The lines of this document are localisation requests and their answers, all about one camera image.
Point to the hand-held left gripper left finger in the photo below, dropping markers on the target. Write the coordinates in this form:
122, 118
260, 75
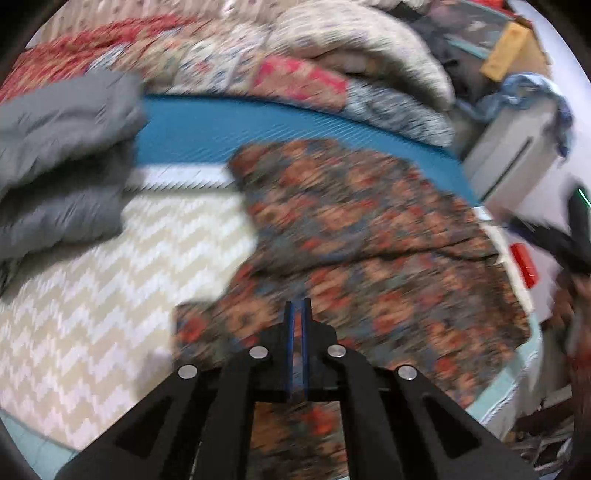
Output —
292, 350

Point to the multicolour floral quilt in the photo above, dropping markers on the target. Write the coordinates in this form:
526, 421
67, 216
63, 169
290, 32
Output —
231, 60

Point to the cream checked quilt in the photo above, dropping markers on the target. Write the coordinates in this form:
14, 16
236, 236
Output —
364, 41

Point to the blue mat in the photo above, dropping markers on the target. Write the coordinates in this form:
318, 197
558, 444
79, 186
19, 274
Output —
240, 134

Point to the white standing appliance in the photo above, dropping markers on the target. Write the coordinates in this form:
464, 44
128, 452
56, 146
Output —
512, 147

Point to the yellow cardboard box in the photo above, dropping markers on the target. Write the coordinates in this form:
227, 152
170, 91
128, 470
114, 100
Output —
508, 48

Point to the pile of dark clothes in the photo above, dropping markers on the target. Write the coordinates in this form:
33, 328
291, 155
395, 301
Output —
443, 32

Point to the blue printed cloth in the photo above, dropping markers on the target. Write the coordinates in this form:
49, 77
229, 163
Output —
531, 90

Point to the beige chevron bed cover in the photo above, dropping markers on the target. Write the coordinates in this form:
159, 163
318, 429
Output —
115, 314

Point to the patterned floral padded jacket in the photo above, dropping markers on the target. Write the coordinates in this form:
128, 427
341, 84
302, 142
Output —
369, 240

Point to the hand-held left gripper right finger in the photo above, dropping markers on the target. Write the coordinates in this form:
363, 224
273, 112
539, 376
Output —
304, 350

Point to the blue grey floral quilt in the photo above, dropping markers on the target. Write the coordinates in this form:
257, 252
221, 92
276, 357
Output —
401, 115

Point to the red floral quilt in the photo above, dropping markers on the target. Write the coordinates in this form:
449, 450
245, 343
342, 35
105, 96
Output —
64, 55

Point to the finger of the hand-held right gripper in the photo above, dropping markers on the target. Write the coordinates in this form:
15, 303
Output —
545, 240

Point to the grey padded jacket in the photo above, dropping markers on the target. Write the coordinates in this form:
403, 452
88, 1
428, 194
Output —
60, 161

